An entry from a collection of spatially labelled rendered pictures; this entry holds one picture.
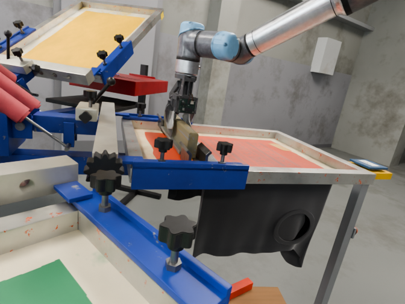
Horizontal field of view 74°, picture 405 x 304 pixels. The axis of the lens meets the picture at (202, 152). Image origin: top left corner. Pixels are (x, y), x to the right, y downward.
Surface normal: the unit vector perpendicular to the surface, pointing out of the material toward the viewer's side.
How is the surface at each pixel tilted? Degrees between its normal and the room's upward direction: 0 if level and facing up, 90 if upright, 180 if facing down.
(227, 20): 90
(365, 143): 90
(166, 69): 90
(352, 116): 90
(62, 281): 0
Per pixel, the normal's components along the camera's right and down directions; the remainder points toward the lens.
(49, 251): 0.15, -0.95
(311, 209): 0.41, 0.34
